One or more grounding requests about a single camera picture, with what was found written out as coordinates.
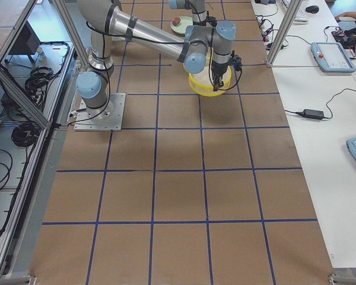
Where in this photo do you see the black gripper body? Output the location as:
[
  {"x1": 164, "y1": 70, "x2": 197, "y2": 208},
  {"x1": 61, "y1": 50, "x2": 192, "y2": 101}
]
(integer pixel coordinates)
[{"x1": 208, "y1": 50, "x2": 241, "y2": 78}]

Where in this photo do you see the brown bun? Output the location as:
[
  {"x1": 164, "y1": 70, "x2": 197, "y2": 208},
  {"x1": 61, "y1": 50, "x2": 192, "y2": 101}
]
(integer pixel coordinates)
[{"x1": 172, "y1": 17, "x2": 181, "y2": 26}]

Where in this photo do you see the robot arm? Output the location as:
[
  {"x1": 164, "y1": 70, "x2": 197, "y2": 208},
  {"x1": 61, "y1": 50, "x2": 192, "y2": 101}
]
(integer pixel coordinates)
[
  {"x1": 168, "y1": 1, "x2": 224, "y2": 91},
  {"x1": 77, "y1": 1, "x2": 242, "y2": 93}
]

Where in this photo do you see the yellow steamer top layer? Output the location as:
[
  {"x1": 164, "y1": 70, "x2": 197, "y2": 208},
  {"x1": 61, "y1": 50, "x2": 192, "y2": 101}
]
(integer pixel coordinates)
[{"x1": 189, "y1": 56, "x2": 233, "y2": 90}]

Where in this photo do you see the yellow steamer layer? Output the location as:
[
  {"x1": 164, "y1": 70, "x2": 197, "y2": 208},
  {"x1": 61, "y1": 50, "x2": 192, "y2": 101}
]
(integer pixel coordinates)
[
  {"x1": 189, "y1": 80, "x2": 225, "y2": 97},
  {"x1": 189, "y1": 56, "x2": 233, "y2": 90}
]

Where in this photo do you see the yellow steamer bottom layer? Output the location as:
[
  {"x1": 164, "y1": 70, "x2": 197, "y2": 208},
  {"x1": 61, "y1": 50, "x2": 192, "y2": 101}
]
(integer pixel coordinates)
[{"x1": 189, "y1": 80, "x2": 225, "y2": 97}]

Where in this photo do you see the light green plate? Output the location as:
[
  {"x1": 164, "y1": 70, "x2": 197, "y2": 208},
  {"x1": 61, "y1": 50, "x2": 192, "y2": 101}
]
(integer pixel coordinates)
[{"x1": 170, "y1": 16, "x2": 193, "y2": 35}]

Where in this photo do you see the black power adapter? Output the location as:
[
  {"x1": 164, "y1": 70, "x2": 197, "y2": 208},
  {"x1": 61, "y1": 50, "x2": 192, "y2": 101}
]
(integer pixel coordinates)
[{"x1": 295, "y1": 109, "x2": 325, "y2": 120}]

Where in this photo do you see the computer mouse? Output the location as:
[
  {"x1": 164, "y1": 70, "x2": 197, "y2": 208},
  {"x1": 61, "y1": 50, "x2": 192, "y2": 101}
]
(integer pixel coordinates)
[{"x1": 305, "y1": 5, "x2": 319, "y2": 14}]

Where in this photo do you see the left teach pendant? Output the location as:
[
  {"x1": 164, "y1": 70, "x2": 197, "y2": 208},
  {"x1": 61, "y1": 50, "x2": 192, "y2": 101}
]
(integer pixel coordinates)
[{"x1": 310, "y1": 42, "x2": 355, "y2": 73}]

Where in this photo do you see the aluminium frame post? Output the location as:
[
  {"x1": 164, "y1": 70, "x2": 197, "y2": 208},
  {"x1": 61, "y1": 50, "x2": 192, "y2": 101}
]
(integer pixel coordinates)
[{"x1": 266, "y1": 0, "x2": 301, "y2": 67}]

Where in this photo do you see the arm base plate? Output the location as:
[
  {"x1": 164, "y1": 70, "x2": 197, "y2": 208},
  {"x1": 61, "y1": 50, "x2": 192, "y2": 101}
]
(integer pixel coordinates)
[{"x1": 74, "y1": 93, "x2": 126, "y2": 131}]

